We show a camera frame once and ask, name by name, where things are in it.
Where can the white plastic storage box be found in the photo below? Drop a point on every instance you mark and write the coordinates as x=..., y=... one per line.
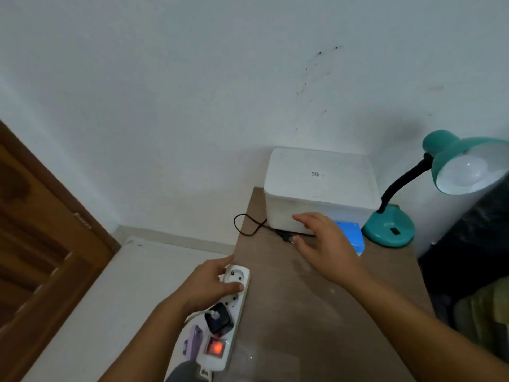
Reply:
x=278, y=214

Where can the blue and white bulb box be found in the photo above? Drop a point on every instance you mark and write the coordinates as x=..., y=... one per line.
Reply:
x=354, y=234

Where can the person's right hand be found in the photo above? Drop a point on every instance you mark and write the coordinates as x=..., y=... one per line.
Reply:
x=332, y=254

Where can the black charger adapter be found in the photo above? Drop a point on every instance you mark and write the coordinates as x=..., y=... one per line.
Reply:
x=218, y=320

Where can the person's blue jeans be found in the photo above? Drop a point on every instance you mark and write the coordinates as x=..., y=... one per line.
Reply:
x=182, y=373

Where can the white storage box lid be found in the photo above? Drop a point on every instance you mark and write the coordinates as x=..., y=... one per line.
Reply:
x=318, y=190

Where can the person's left hand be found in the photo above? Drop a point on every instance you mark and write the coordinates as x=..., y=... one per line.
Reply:
x=203, y=290

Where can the person's right forearm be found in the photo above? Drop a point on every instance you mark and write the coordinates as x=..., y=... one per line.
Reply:
x=421, y=330

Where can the teal desk lamp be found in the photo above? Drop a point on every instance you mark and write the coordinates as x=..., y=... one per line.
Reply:
x=387, y=230

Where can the brown wooden door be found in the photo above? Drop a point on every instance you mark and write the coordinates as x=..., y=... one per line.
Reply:
x=39, y=254

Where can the white power strip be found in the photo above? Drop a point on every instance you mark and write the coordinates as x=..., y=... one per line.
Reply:
x=236, y=302

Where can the white light bulb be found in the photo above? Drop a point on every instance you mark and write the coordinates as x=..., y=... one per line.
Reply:
x=467, y=171

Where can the grey upholstered headboard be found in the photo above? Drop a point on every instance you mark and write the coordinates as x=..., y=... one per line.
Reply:
x=469, y=242

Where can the striped bedding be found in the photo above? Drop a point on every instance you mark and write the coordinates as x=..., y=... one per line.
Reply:
x=485, y=314

